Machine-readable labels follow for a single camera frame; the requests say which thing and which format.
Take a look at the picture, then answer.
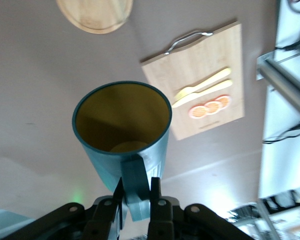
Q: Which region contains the table cover sheet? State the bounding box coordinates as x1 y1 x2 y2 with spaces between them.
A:
0 0 281 240

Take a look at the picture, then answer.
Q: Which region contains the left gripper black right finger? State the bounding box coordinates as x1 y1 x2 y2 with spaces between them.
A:
147 176 253 240

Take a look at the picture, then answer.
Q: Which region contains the aluminium camera post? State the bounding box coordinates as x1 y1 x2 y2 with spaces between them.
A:
256 51 300 126

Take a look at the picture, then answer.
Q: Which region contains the toy orange slice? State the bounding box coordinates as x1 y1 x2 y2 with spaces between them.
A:
188 104 209 120
214 94 232 111
204 100 222 115

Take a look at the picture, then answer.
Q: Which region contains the yellow plastic knife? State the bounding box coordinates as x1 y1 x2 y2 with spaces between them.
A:
171 79 234 109

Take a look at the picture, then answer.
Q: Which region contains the yellow plastic fork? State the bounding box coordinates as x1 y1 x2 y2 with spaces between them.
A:
173 67 232 102

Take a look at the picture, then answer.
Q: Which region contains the teal cup yellow inside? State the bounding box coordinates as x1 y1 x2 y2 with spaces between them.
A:
71 80 173 223

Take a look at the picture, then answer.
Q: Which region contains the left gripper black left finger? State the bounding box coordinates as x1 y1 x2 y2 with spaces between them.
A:
4 178 127 240

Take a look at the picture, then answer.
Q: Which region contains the thin black cable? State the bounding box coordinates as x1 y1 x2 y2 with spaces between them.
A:
261 121 300 145

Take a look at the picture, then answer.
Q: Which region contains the wooden cup rack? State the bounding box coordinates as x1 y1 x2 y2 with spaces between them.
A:
55 0 135 35

